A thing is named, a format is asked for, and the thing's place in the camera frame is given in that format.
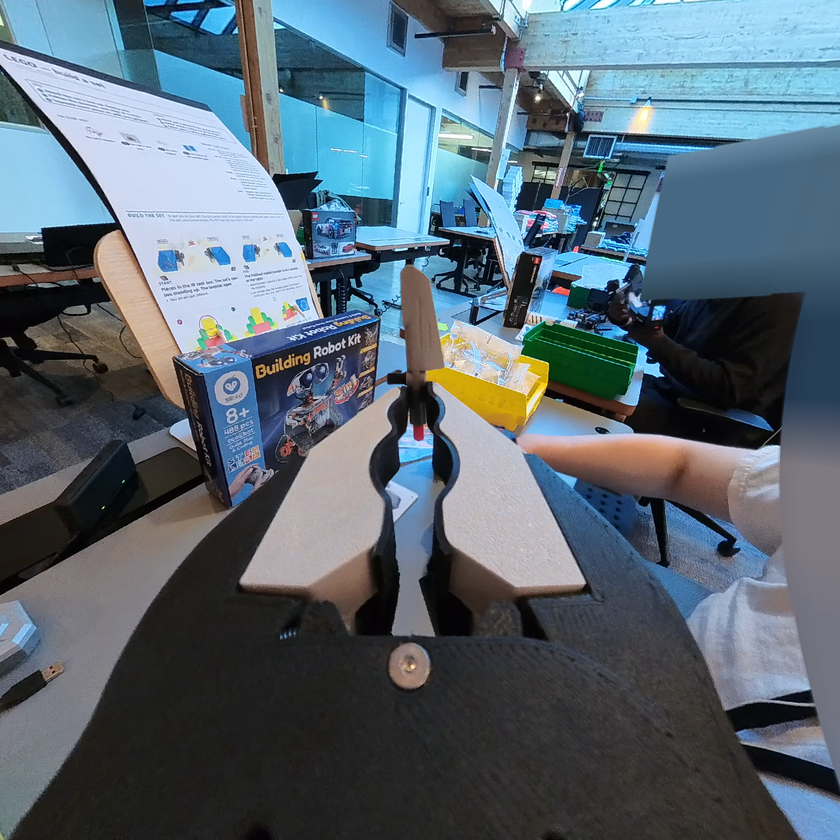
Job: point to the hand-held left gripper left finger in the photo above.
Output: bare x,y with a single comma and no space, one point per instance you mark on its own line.
308,525

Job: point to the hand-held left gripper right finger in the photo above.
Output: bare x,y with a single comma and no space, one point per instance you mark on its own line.
512,525

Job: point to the person's right forearm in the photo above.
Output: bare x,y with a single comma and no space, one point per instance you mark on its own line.
623,466

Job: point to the grey desk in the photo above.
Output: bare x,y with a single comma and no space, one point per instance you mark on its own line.
85,604

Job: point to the white instruction booklet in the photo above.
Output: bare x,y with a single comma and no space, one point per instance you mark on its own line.
401,499

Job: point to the yellow plastic bin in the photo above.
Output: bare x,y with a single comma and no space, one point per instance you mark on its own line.
485,397

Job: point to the blue robot kit box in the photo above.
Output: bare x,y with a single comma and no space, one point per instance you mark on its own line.
262,394

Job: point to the black flat pad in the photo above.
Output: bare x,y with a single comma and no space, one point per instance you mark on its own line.
157,469

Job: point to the green plastic bin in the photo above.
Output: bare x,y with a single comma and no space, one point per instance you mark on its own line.
577,367

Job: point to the pile of clear plastic bags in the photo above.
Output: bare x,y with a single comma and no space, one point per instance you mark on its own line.
479,348

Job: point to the black power adapter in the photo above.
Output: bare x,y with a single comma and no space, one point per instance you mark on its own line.
92,485

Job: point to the black toy model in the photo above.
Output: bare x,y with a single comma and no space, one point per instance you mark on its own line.
590,308

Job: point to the black cardboard box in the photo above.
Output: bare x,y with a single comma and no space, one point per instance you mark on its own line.
525,289

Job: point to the black office chair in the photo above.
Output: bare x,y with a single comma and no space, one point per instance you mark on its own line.
39,315
453,262

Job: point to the wooden sheet stand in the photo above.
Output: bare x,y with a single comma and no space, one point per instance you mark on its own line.
131,295

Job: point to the toy car kit box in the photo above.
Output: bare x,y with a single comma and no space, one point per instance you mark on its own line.
328,233

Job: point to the white instruction sheet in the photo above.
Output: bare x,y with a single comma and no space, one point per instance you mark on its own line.
502,229
164,184

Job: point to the small office table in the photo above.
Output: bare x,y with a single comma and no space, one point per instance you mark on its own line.
400,236

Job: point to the grey hexagonal controller block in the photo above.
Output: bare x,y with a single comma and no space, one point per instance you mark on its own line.
13,636

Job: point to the black laptop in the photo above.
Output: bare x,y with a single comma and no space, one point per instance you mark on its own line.
79,243

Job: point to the long grey office table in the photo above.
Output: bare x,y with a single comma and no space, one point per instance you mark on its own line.
26,272

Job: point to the wooden post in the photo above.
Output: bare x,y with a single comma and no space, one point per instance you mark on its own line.
259,79
502,131

